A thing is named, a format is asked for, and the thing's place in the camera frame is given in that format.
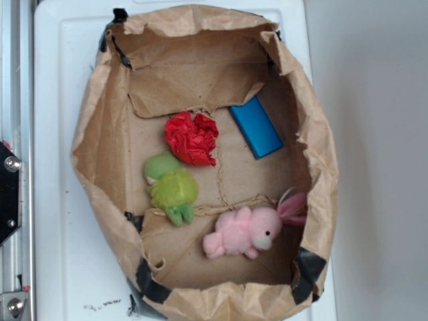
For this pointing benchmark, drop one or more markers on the pink plush bunny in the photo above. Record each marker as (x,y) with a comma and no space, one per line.
(248,231)

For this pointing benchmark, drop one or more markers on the brown paper lined box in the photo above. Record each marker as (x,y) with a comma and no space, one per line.
(197,58)

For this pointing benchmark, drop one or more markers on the red crumpled tissue paper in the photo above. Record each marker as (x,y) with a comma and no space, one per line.
(192,138)

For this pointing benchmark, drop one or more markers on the green plush frog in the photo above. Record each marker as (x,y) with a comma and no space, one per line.
(171,187)

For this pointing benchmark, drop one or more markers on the blue rectangular block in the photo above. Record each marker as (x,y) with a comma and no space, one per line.
(256,128)

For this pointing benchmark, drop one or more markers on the black metal bracket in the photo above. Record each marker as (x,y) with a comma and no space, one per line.
(10,192)

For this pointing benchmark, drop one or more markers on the aluminium frame rail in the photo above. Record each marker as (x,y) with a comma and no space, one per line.
(17,253)

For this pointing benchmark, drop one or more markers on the silver corner bracket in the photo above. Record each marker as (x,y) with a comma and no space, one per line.
(15,306)

